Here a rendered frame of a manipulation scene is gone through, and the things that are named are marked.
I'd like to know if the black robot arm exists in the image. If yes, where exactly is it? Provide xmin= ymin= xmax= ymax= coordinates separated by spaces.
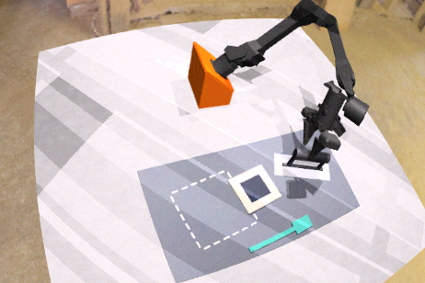
xmin=210 ymin=0 xmax=369 ymax=127

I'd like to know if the cream square tile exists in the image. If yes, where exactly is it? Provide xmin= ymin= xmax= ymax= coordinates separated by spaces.
xmin=228 ymin=164 xmax=281 ymax=214

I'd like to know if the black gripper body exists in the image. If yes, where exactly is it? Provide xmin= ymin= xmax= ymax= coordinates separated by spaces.
xmin=301 ymin=103 xmax=341 ymax=151

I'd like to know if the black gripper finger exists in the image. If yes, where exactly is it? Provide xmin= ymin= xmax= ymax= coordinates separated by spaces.
xmin=303 ymin=119 xmax=318 ymax=145
xmin=310 ymin=136 xmax=326 ymax=158

